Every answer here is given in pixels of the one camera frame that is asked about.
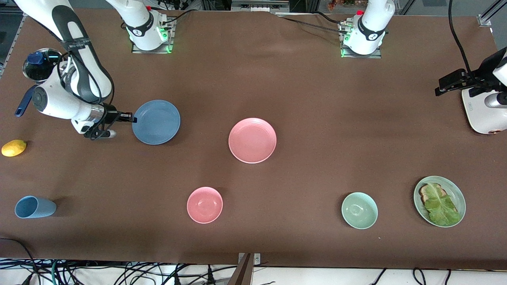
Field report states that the blue plate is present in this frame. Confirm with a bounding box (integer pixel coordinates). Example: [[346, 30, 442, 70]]
[[132, 100, 181, 145]]

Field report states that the pink plate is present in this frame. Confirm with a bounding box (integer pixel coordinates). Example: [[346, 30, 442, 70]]
[[229, 118, 277, 164]]

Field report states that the white appliance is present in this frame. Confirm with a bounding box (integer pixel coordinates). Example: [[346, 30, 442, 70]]
[[462, 89, 507, 135]]

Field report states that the glass lid with blue knob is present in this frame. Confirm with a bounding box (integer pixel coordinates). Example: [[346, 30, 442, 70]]
[[23, 48, 64, 83]]

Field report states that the blue saucepan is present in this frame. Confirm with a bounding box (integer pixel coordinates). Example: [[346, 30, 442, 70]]
[[15, 48, 66, 117]]

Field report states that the yellow lemon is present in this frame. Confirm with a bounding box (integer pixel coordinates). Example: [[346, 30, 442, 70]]
[[1, 140, 27, 157]]

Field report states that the lettuce on toast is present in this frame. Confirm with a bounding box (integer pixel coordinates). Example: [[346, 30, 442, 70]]
[[419, 183, 460, 223]]

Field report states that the blue cup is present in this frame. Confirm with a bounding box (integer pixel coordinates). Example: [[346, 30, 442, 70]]
[[15, 196, 57, 219]]

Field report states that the pink bowl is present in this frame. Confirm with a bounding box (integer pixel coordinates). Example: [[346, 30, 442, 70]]
[[187, 187, 223, 224]]

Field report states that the green lettuce leaf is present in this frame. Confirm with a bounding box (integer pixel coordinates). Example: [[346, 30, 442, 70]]
[[424, 184, 462, 226]]

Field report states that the green plate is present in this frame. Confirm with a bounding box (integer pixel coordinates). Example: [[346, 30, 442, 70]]
[[414, 176, 466, 228]]

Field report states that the green bowl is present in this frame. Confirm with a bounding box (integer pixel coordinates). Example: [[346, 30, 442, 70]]
[[341, 192, 378, 230]]

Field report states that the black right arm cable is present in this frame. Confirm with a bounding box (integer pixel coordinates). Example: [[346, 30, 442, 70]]
[[57, 51, 115, 137]]

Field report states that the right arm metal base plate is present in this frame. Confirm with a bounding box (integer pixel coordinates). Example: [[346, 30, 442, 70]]
[[132, 18, 175, 54]]

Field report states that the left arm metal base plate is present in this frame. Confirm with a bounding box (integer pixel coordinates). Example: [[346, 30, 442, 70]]
[[340, 22, 383, 59]]

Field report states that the grey metal frame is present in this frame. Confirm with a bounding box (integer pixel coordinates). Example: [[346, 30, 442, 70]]
[[231, 0, 290, 12]]

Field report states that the dark camera pole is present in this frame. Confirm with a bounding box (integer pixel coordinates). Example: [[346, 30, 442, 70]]
[[227, 253, 254, 285]]

